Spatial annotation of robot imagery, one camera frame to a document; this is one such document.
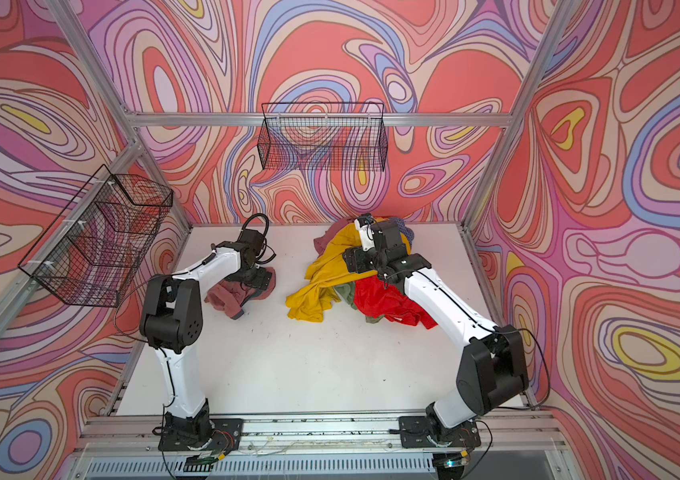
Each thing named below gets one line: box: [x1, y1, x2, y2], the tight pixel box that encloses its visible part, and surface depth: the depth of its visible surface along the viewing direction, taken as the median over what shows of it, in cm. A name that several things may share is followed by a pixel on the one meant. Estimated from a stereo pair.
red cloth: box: [354, 275, 438, 329], surface depth 92 cm
